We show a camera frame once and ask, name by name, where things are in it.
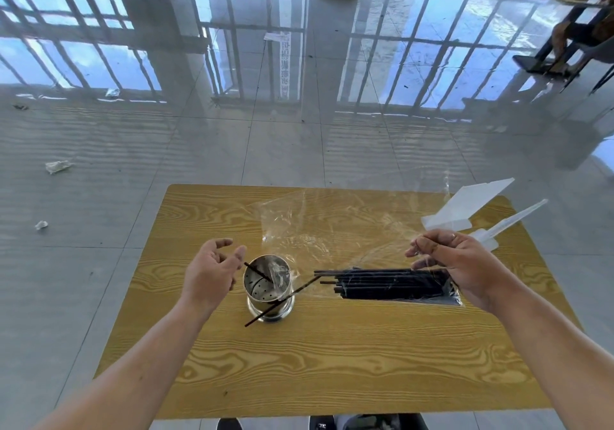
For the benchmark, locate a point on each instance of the person's right forearm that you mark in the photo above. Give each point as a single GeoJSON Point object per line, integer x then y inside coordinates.
{"type": "Point", "coordinates": [551, 348]}

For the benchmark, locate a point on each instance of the person's left hand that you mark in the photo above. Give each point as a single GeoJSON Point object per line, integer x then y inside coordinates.
{"type": "Point", "coordinates": [208, 276]}

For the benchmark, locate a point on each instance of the narrow white plastic sign holder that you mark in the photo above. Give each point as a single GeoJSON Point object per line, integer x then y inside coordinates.
{"type": "Point", "coordinates": [494, 235]}

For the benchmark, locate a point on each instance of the large crumpled clear plastic scrap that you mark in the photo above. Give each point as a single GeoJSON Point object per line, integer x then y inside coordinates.
{"type": "Point", "coordinates": [58, 166]}

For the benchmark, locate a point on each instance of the wooden table with black base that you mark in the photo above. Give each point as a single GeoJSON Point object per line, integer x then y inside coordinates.
{"type": "Point", "coordinates": [532, 64]}

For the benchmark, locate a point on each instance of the person's right hand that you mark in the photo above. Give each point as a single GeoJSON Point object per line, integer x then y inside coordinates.
{"type": "Point", "coordinates": [467, 266]}

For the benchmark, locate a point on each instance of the small crumpled white scrap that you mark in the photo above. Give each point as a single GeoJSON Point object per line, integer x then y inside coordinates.
{"type": "Point", "coordinates": [41, 225]}

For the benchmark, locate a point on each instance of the bundle of black straws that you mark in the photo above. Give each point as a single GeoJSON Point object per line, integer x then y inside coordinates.
{"type": "Point", "coordinates": [393, 285]}

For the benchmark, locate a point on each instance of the person's left forearm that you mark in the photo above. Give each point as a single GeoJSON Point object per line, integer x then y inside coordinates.
{"type": "Point", "coordinates": [129, 381]}

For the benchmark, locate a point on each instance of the grey chair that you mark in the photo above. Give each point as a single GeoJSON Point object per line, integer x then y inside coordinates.
{"type": "Point", "coordinates": [605, 77]}
{"type": "Point", "coordinates": [599, 50]}

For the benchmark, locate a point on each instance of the wide white plastic sign holder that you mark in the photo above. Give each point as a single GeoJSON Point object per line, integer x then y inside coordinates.
{"type": "Point", "coordinates": [475, 201]}

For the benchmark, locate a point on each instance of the flat clear plastic scrap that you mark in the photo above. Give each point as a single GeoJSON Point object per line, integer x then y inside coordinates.
{"type": "Point", "coordinates": [112, 92]}

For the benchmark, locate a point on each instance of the black chair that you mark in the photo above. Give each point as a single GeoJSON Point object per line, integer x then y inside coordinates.
{"type": "Point", "coordinates": [384, 424]}

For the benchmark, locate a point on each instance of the clear plastic bag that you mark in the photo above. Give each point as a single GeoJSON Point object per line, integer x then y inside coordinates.
{"type": "Point", "coordinates": [336, 233]}

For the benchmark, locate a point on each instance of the steel cylindrical holder cup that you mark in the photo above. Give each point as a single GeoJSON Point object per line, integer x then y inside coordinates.
{"type": "Point", "coordinates": [261, 295]}

